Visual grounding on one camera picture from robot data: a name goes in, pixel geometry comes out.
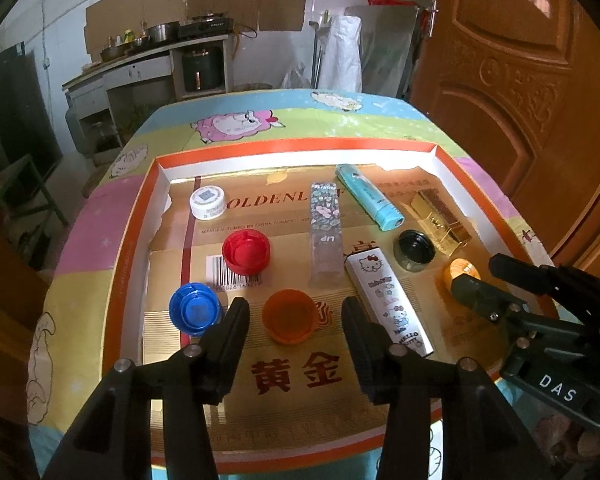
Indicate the flattened printed cardboard liner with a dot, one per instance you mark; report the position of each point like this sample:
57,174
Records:
280,375

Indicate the white cartoon lighter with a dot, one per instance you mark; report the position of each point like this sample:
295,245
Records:
387,300

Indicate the person's right hand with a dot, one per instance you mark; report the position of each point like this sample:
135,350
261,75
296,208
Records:
560,432

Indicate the dark grey panel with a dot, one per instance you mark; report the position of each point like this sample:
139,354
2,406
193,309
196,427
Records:
15,105

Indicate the small black jar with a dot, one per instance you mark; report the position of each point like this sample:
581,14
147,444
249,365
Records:
414,250

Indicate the kitchen counter cabinet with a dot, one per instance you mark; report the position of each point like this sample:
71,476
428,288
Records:
140,75

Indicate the shallow orange-rimmed cardboard tray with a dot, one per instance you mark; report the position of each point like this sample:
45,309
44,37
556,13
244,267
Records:
300,160

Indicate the pink plastic bag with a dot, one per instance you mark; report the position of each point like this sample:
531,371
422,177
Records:
292,77

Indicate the pale orange bottle cap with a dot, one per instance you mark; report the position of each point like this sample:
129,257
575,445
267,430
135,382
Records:
459,267

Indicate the clear patterned lip gloss box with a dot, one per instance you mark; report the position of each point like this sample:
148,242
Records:
325,232

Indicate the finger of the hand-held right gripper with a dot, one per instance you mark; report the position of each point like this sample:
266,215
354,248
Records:
522,271
475,292

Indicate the black gas stove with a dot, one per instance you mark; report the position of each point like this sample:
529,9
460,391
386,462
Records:
205,26

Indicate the blue bottle cap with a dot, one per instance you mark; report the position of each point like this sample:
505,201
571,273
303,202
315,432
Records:
195,308

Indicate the steel cooking pot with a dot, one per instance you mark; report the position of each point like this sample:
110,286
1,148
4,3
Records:
162,32

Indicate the dark frying pan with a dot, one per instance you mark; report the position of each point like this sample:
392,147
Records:
115,51

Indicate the teal lighter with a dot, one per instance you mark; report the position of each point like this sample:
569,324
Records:
370,197

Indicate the dark green air fryer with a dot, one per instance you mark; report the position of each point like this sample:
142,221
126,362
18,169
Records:
202,70

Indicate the red tape strip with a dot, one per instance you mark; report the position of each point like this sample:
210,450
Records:
392,1

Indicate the grey gas cylinder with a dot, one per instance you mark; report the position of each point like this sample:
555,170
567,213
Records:
74,130

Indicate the carved wooden door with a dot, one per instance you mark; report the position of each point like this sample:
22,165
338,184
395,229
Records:
520,85

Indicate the gold lipstick case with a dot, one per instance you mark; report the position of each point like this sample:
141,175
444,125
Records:
437,220

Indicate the red bottle cap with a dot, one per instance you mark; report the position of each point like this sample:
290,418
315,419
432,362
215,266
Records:
246,251

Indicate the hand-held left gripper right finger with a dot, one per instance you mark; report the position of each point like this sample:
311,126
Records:
360,350

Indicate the white woven sack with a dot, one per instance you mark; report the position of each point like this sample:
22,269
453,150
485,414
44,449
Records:
340,55

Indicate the green metal frame stand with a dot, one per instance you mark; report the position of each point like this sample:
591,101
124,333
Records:
25,190

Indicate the white round cap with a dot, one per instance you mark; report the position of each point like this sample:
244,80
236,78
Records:
207,202

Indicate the clear plastic sheet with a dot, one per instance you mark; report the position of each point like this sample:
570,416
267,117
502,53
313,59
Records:
385,50

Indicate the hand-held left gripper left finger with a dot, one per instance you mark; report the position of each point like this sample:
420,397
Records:
230,345

